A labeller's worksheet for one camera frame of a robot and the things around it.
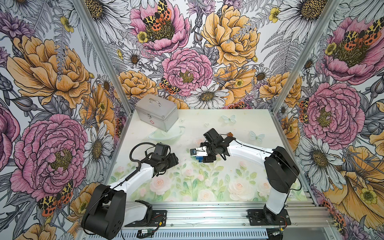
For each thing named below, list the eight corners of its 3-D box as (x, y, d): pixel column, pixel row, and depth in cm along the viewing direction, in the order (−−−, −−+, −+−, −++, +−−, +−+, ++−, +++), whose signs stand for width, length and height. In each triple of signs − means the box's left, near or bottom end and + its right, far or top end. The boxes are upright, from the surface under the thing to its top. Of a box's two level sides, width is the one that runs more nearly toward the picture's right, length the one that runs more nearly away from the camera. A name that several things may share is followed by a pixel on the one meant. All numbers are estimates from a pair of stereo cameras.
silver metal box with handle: (137, 121, 118) (130, 104, 105) (151, 108, 128) (146, 91, 114) (168, 135, 110) (164, 118, 96) (180, 120, 119) (178, 103, 106)
